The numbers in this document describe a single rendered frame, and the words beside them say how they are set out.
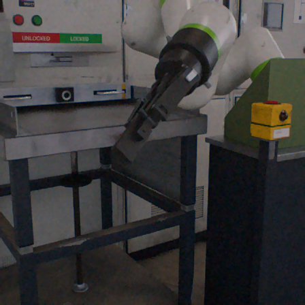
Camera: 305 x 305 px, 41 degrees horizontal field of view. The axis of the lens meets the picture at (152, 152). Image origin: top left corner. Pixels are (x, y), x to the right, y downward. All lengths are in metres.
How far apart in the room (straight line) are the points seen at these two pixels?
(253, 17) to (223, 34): 1.60
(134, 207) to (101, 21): 0.92
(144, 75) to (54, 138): 0.95
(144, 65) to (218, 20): 1.17
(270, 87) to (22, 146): 0.71
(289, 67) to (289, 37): 1.29
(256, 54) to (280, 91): 0.21
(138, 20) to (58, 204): 0.94
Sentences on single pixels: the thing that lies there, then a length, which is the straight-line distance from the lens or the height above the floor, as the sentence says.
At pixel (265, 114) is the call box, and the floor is 0.88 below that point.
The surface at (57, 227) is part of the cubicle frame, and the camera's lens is 1.91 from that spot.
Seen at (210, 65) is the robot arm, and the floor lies 1.02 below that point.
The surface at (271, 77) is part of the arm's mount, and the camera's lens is 1.27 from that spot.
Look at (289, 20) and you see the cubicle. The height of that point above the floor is 1.21.
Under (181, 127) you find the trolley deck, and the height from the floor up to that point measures 0.82.
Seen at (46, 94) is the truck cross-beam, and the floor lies 0.90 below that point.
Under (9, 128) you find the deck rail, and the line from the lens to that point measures 1.09.
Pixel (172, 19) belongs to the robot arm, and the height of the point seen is 1.12.
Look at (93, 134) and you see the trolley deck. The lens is 1.10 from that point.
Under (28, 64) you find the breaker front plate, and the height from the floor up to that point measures 1.00.
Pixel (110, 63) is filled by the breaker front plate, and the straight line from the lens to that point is 1.57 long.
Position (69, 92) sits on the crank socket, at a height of 0.90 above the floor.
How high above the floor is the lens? 1.04
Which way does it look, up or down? 14 degrees down
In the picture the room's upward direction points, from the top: straight up
